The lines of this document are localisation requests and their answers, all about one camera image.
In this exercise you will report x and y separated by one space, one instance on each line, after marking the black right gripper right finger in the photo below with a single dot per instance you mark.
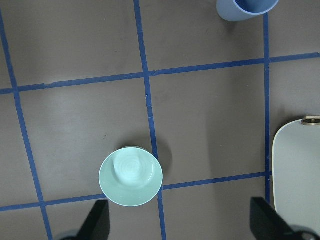
266 224

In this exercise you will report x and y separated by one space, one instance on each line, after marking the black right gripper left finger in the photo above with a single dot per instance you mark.
97 224

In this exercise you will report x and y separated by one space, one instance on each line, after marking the blue plastic cup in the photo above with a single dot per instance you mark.
241 10

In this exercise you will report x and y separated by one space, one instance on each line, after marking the mint green bowl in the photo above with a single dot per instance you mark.
130 176

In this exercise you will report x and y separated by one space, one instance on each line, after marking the white cutting board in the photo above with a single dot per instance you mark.
296 172

